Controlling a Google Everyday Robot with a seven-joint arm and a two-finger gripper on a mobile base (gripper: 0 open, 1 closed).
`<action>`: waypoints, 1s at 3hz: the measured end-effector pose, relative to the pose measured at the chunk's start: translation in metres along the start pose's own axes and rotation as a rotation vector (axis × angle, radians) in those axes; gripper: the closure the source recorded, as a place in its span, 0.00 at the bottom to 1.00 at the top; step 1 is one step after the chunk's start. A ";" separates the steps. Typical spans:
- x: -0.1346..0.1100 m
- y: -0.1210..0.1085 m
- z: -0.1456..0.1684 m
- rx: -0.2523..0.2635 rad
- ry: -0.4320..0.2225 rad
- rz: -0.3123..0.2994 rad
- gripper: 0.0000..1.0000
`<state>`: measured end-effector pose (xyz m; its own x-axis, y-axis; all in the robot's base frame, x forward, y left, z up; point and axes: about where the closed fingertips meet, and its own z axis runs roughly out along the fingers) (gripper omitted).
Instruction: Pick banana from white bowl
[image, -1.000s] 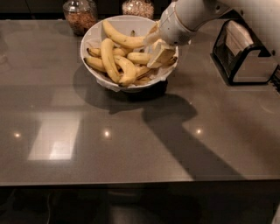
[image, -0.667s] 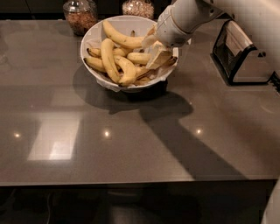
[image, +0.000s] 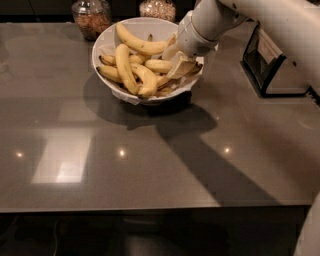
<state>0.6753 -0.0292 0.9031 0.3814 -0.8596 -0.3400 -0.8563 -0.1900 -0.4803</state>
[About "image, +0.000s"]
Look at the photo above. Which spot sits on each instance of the glass jar with light cereal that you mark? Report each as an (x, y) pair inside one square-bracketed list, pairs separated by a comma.
[(162, 9)]

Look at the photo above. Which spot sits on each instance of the left lower yellow banana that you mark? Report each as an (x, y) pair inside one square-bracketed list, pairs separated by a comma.
[(109, 72)]

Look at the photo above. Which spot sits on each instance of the horizontal yellow banana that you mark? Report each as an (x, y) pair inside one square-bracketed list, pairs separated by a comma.
[(159, 65)]

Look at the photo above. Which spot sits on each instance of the glass jar with brown cereal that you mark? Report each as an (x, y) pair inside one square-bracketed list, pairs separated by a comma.
[(92, 17)]

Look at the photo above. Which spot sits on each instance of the top curved yellow banana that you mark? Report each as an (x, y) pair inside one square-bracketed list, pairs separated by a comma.
[(142, 46)]

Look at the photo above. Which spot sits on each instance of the long middle yellow banana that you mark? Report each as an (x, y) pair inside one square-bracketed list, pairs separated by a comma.
[(124, 69)]

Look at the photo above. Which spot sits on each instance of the front centre yellow banana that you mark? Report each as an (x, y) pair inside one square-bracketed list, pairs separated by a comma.
[(148, 86)]

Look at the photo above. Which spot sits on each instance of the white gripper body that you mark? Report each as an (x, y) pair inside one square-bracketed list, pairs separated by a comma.
[(190, 39)]

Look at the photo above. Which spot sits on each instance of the left upper small banana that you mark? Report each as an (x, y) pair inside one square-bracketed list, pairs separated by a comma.
[(135, 58)]

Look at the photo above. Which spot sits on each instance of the black napkin holder box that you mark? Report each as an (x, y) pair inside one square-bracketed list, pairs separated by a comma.
[(269, 70)]

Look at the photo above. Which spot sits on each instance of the bottom small yellow banana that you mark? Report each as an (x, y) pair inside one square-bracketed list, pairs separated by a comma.
[(164, 92)]

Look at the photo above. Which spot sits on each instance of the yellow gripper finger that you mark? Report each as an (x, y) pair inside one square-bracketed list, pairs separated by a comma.
[(170, 52), (181, 66)]

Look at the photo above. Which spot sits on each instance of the white bowl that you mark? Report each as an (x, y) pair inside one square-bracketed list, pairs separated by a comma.
[(149, 29)]

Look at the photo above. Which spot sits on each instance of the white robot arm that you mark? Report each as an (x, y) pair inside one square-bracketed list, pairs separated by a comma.
[(294, 25)]

